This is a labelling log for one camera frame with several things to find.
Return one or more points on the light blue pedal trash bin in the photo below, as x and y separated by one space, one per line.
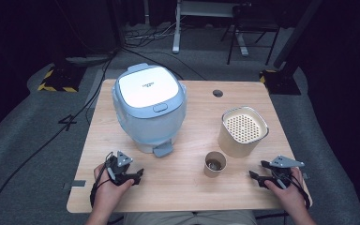
150 125

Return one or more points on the grey tape piece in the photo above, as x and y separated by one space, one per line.
76 183
306 176

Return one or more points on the stand base with striped tape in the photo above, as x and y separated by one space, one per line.
281 82
61 79

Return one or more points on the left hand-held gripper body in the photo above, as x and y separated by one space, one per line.
120 170

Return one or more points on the beige canister with perforated strainer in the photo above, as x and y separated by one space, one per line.
236 145

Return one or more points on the black slanted stand pole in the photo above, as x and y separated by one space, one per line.
296 34

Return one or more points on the person's right hand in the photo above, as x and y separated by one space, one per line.
289 197

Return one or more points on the brown paper cup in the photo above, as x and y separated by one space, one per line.
208 171

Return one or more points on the dark wet scrap lump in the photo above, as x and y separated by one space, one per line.
214 164

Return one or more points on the white desk frame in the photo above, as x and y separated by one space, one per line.
176 34

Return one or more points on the black metal chair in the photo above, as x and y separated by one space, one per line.
253 22

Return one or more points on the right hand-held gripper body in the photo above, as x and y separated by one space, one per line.
282 176

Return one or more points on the person's left hand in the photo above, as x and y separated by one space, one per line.
106 195

